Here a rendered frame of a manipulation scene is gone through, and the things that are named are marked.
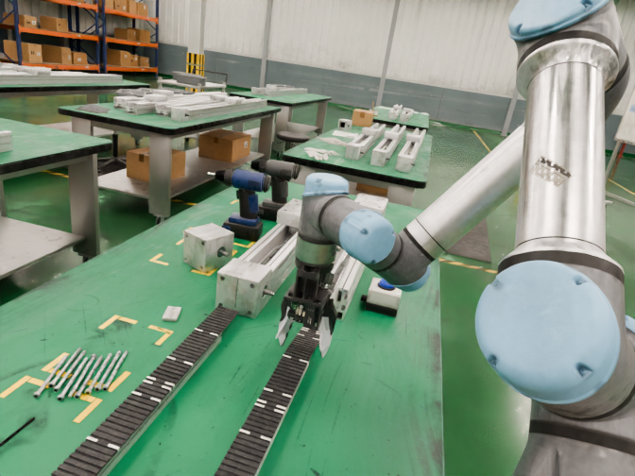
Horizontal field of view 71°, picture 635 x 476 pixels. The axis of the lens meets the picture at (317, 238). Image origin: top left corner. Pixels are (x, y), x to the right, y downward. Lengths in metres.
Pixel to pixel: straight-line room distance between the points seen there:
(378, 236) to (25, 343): 0.69
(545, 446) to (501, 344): 0.16
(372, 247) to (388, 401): 0.34
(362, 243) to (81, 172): 2.29
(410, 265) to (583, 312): 0.37
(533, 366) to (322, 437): 0.44
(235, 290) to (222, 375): 0.23
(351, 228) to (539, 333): 0.32
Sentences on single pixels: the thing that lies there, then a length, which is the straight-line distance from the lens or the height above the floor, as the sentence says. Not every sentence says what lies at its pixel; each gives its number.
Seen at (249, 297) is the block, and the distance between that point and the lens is 1.03.
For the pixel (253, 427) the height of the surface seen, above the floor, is 0.81.
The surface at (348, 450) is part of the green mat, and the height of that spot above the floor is 0.78.
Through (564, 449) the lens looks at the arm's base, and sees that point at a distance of 0.57.
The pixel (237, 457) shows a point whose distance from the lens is 0.71.
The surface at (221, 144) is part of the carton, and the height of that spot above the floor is 0.39.
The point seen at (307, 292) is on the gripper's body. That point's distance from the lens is 0.81.
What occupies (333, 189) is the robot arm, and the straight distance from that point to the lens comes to 0.73.
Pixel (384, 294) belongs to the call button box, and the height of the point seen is 0.84.
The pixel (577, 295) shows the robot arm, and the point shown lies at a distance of 0.44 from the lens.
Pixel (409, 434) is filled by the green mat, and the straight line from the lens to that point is 0.85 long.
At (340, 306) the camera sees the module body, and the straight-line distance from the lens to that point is 1.08.
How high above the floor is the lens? 1.34
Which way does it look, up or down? 21 degrees down
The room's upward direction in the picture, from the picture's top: 9 degrees clockwise
